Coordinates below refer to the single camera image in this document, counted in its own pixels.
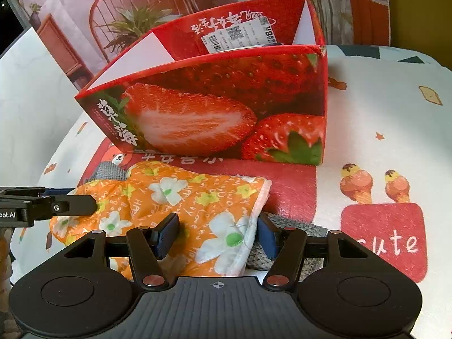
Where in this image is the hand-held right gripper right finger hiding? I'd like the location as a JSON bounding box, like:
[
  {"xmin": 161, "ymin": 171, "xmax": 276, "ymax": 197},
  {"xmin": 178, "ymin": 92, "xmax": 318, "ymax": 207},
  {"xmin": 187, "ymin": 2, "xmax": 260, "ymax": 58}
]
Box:
[{"xmin": 257, "ymin": 213, "xmax": 370, "ymax": 292}]

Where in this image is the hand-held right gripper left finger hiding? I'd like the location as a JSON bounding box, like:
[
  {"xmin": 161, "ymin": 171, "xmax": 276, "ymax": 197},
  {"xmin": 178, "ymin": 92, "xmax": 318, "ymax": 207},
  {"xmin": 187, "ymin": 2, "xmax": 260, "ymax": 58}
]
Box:
[{"xmin": 62, "ymin": 213, "xmax": 181, "ymax": 292}]

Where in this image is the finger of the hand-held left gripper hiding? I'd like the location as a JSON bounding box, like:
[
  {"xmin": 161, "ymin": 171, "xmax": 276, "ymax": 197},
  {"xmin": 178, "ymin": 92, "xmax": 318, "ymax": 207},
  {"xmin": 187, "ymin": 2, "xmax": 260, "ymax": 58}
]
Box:
[
  {"xmin": 33, "ymin": 195, "xmax": 97, "ymax": 217},
  {"xmin": 0, "ymin": 187, "xmax": 76, "ymax": 196}
]

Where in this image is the grey knitted cloth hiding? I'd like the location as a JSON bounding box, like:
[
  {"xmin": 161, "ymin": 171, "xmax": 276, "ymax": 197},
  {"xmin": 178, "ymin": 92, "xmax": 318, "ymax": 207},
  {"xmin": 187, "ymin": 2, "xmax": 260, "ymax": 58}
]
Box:
[{"xmin": 90, "ymin": 160, "xmax": 327, "ymax": 272}]

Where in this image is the orange floral cloth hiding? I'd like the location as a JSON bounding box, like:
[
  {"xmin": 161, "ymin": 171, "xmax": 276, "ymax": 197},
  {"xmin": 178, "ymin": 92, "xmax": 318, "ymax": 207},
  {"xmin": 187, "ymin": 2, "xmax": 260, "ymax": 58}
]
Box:
[{"xmin": 49, "ymin": 160, "xmax": 272, "ymax": 283}]

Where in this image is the red strawberry print cardboard box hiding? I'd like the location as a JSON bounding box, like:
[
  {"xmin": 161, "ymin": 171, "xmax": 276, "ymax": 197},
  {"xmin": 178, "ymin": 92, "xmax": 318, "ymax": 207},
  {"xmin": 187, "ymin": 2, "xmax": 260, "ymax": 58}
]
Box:
[{"xmin": 74, "ymin": 0, "xmax": 329, "ymax": 166}]

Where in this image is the white marble pattern board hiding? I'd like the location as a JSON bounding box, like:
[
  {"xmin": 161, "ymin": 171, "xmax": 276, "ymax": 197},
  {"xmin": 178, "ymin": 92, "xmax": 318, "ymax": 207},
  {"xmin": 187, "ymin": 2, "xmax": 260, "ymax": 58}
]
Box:
[{"xmin": 0, "ymin": 26, "xmax": 94, "ymax": 188}]

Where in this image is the white cartoon print mat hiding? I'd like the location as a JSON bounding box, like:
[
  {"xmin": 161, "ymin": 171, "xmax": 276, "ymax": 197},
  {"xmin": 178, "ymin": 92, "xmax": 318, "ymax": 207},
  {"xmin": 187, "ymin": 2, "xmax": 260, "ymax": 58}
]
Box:
[{"xmin": 10, "ymin": 44, "xmax": 452, "ymax": 339}]

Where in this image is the printed room scene backdrop cloth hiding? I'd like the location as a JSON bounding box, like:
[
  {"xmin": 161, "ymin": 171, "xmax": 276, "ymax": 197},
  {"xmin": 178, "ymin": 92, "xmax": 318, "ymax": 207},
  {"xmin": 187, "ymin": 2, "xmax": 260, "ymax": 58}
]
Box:
[{"xmin": 0, "ymin": 0, "xmax": 392, "ymax": 92}]

